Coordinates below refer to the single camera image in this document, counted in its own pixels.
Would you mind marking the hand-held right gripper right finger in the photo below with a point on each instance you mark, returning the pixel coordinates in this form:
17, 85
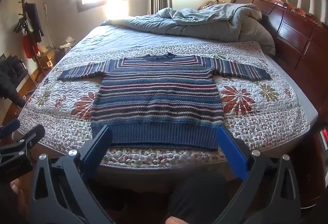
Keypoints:
230, 152

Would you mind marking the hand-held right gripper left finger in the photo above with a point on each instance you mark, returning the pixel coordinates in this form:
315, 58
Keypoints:
102, 142

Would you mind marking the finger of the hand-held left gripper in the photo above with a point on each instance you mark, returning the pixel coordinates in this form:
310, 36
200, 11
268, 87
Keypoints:
30, 138
10, 126

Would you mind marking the striped blue knit sweater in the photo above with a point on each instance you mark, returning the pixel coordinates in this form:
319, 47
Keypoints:
158, 101

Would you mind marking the black clothes pile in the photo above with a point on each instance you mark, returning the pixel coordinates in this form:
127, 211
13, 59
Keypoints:
10, 80

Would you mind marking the person's left hand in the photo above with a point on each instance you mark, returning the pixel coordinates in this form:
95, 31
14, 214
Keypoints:
15, 188

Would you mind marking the white floral quilt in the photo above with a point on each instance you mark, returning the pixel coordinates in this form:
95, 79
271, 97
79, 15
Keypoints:
256, 116

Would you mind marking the person's leg in black pants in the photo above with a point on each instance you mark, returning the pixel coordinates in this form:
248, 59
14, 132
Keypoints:
197, 195

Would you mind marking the red hanging bag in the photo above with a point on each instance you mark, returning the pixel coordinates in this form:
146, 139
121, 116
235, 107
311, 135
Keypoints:
29, 47

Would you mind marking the bed with light blue sheet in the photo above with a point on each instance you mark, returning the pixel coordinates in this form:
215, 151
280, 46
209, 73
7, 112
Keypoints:
115, 36

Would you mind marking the wooden coat rack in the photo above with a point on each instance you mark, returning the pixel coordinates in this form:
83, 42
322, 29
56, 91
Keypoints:
23, 8

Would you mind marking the grey-beige pillow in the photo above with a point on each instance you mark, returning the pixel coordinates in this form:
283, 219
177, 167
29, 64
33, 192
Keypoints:
256, 34

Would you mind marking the grey duvet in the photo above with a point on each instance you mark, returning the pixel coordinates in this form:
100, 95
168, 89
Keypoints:
205, 24

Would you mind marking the dark wooden headboard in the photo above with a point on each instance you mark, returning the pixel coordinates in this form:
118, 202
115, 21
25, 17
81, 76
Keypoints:
294, 34

